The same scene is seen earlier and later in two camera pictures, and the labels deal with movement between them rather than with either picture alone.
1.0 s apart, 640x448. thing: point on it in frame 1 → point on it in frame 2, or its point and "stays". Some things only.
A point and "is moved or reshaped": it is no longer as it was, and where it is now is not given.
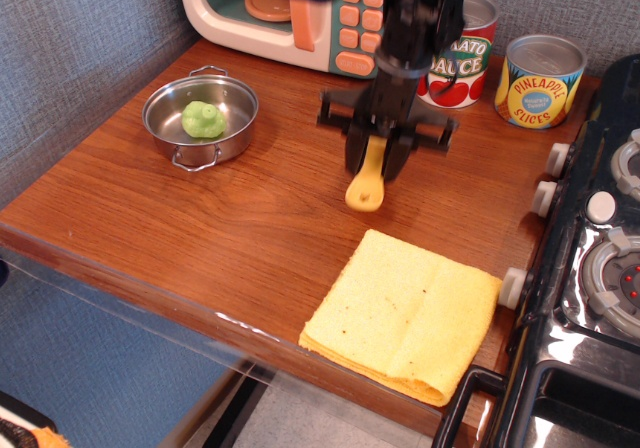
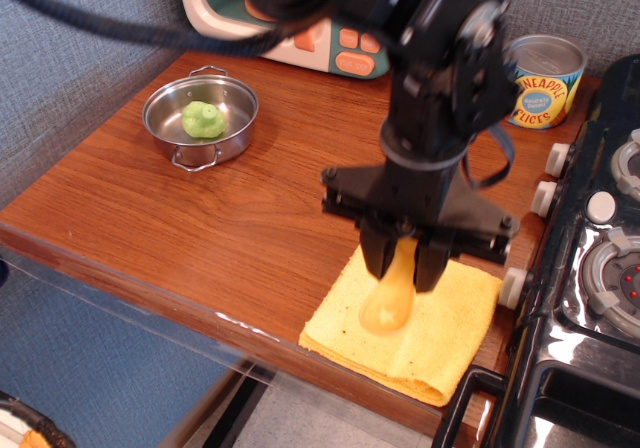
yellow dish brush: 366,192 is moved or reshaped
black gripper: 389,104 → 419,196
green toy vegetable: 202,120 stays
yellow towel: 412,317 stays
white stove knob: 512,287 stays
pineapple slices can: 539,80 stays
